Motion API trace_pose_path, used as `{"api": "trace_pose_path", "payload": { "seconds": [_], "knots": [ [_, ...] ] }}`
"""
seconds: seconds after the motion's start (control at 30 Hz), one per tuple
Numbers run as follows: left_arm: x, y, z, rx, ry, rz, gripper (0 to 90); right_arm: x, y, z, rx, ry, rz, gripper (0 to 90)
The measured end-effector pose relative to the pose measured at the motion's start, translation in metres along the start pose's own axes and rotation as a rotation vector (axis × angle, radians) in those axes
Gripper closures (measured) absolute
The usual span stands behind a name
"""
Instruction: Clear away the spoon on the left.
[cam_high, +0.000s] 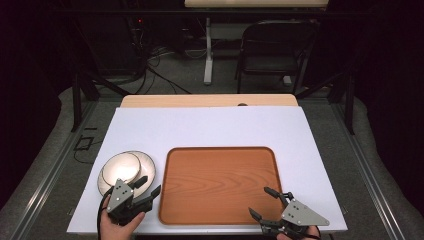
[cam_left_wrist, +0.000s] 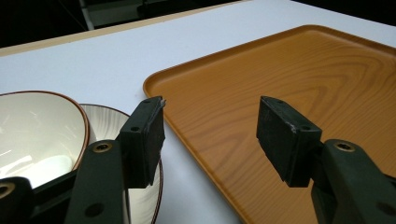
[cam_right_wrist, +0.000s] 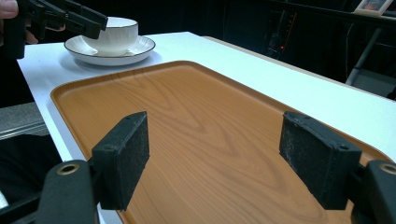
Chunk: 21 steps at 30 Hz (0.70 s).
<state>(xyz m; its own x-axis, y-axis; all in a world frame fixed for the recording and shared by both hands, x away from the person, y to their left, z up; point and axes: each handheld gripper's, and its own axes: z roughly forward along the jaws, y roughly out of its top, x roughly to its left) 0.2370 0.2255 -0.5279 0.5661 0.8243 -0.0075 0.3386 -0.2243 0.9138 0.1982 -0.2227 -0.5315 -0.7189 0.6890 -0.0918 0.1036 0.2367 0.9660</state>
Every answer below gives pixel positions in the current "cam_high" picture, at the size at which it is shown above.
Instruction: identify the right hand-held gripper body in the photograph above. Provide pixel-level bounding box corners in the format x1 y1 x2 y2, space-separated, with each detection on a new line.
259 191 331 240

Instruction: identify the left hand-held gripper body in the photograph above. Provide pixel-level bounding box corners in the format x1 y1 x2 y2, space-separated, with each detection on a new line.
105 178 150 226

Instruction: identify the large white plate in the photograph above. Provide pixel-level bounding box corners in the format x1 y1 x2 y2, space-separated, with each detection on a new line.
97 150 157 198

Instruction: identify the small white plate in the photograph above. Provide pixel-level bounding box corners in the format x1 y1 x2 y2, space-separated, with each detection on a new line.
100 151 143 188

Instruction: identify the person's right hand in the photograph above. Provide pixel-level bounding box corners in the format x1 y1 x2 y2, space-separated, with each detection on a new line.
275 225 322 240

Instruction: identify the person's left hand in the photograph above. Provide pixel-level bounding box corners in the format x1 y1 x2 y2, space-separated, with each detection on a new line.
99 196 147 240

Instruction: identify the brown wooden tray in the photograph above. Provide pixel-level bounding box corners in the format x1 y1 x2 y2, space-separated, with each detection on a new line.
158 146 285 226

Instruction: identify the white table mat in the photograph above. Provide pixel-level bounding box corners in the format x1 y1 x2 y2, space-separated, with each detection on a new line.
66 105 349 235

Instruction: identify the black folding chair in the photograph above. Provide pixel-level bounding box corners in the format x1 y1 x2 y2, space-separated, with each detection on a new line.
234 20 320 95

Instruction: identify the white desk leg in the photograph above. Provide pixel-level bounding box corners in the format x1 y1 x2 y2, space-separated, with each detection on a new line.
202 17 215 86

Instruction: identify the light wooden desk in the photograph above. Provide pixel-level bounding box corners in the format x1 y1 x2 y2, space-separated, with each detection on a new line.
184 0 330 9

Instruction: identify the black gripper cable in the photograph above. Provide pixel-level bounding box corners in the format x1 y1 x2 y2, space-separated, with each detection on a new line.
96 187 115 240

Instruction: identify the aluminium floor rail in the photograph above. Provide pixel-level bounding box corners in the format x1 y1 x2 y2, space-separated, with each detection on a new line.
332 99 406 240
9 99 98 240

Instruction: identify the black metal frame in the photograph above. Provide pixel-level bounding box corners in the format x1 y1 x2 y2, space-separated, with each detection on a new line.
70 71 132 133
294 71 356 136

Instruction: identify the bundle of floor cables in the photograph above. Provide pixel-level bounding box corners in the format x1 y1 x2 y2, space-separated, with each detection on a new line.
131 43 193 96

